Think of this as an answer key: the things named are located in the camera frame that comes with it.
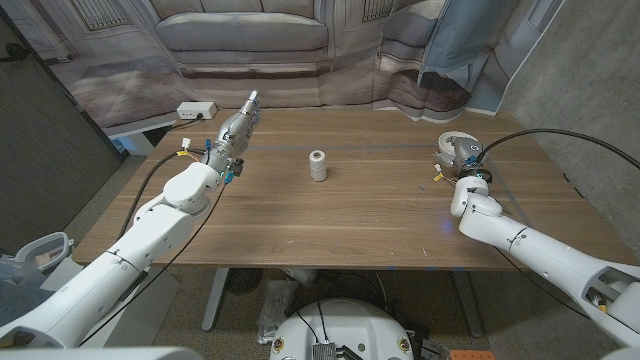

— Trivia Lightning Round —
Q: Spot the clear plastic bag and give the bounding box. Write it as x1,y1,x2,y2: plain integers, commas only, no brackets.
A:
257,278,300,345

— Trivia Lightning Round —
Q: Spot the black power strip cable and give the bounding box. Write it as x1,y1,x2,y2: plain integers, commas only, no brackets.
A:
167,113,205,132

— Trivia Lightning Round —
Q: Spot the grey metal table leg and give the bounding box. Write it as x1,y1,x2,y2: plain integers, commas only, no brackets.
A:
449,269,485,339
201,268,230,332

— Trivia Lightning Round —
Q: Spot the black round fan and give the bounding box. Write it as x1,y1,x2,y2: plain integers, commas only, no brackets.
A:
224,268,265,296

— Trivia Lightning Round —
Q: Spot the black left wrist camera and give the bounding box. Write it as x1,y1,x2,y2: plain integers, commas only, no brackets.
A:
223,157,245,185

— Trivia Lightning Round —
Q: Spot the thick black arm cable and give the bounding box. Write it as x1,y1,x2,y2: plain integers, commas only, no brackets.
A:
474,128,640,170
117,148,207,241

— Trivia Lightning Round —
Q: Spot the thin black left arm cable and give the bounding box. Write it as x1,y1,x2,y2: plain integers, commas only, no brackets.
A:
77,182,231,348

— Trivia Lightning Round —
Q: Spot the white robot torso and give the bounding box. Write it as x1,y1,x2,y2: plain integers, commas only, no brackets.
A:
268,298,415,360

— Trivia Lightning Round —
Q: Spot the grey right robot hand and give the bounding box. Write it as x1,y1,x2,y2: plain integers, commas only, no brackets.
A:
433,135,485,174

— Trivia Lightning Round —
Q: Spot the person's leg in jeans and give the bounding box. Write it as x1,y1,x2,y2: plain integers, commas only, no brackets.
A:
0,279,51,329

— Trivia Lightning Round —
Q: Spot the grey white rimmed container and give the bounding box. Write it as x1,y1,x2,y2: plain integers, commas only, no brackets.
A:
13,231,75,275

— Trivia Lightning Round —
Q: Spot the white power strip box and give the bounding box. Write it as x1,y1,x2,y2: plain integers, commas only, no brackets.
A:
176,101,218,121

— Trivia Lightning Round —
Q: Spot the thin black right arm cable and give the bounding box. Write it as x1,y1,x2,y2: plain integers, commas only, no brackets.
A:
492,247,591,321

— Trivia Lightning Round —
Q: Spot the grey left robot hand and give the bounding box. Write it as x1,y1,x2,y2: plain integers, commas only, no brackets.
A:
204,89,263,174

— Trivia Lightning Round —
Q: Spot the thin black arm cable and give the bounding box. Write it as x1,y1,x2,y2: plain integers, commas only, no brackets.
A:
77,182,231,348
492,247,591,321

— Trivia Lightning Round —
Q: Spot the orange box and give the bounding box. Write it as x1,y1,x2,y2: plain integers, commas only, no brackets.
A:
449,349,496,360

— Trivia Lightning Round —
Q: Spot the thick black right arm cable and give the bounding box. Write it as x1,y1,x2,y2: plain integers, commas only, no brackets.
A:
474,128,640,170

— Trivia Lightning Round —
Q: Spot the white thread spool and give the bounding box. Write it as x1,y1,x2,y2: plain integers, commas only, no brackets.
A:
308,149,328,183

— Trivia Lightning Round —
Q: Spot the printed sofa room backdrop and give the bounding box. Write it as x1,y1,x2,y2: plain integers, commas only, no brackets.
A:
9,0,566,132

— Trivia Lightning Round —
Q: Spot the white low shelf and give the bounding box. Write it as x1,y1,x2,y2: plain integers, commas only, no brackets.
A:
104,118,179,157

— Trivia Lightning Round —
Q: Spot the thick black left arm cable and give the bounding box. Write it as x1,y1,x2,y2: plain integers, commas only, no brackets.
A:
117,148,207,241

